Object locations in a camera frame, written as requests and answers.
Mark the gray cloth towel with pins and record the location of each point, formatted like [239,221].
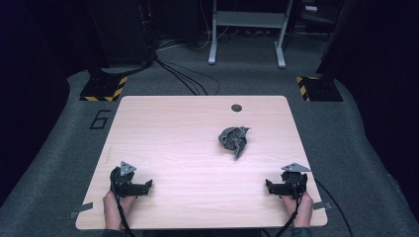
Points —
[233,139]

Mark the small white box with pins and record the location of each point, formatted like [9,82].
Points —
[311,9]

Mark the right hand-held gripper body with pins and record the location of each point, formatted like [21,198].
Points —
[294,182]

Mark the black equipment tower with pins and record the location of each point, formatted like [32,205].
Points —
[120,33]

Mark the person's right hand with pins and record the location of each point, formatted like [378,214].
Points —
[303,210]

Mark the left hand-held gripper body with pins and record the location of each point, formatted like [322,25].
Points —
[122,182]

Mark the gray tape strip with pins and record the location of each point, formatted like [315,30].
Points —
[321,205]
[81,209]

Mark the white metal desk frame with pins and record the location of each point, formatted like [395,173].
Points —
[247,19]

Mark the black stand post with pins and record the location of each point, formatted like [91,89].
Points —
[332,42]

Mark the hazard-striped black base plate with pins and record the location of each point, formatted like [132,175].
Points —
[103,89]
[318,89]

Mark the dark round table grommet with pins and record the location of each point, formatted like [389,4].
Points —
[236,107]

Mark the person's left hand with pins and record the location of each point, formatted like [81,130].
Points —
[112,209]

